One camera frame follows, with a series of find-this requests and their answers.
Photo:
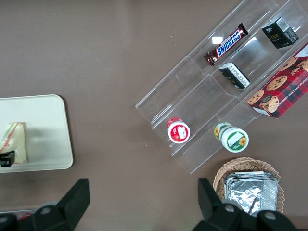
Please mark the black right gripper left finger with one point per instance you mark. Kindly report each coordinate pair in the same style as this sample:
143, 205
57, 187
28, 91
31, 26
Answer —
69, 207

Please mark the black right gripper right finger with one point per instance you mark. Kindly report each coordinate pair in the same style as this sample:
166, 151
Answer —
211, 209

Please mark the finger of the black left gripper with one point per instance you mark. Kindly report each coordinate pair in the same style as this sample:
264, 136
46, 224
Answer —
6, 159

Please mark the triangular sandwich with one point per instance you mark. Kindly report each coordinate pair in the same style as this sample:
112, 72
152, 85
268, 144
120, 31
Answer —
18, 142

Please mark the cream rectangular plastic tray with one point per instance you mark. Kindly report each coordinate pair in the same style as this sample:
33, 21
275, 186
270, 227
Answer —
48, 134

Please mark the light wicker basket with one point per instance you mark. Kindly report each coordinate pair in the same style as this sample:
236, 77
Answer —
240, 164

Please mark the silver foil packets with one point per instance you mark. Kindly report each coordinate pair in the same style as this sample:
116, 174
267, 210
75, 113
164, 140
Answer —
250, 192

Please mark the green sunflower lid jar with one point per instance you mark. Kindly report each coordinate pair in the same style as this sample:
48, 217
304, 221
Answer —
234, 140

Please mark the red lid small jar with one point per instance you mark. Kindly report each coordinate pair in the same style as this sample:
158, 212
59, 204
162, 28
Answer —
178, 132

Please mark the clear acrylic stepped display stand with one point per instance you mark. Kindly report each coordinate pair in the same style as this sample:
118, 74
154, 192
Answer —
192, 96

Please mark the small black box white label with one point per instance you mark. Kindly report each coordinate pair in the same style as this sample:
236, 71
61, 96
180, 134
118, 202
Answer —
234, 75

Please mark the red chocolate chip cookie box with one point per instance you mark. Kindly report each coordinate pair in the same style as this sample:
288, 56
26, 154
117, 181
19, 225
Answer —
281, 89

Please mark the Snickers chocolate bar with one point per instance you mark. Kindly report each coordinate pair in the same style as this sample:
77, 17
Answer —
226, 44

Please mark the black Face carton box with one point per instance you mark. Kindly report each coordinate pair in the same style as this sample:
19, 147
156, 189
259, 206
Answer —
276, 36

